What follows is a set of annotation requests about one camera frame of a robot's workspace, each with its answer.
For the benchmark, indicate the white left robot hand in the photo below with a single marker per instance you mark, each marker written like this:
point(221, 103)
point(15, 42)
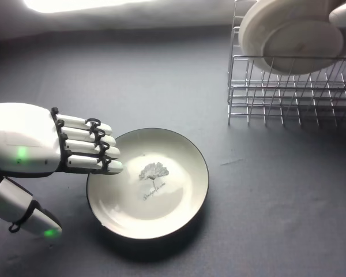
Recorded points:
point(23, 138)

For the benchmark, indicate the white plate with black rim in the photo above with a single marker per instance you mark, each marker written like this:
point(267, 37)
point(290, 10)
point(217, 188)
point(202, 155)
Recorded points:
point(291, 34)
point(161, 202)

